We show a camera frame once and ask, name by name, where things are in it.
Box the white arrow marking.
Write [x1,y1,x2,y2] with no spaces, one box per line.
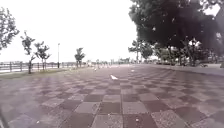
[110,74,119,81]

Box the chequered red grey paving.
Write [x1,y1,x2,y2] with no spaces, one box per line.
[0,64,224,128]

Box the small tree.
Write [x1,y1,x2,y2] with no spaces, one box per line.
[0,7,20,52]
[34,41,51,71]
[74,47,86,68]
[20,30,37,75]

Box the lamp pole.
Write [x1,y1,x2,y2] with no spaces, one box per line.
[56,42,61,69]

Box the group of large trees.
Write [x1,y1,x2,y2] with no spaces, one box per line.
[127,0,224,67]

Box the grass strip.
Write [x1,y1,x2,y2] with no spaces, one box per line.
[0,67,73,80]

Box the railing fence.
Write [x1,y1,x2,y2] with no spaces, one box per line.
[0,61,79,73]

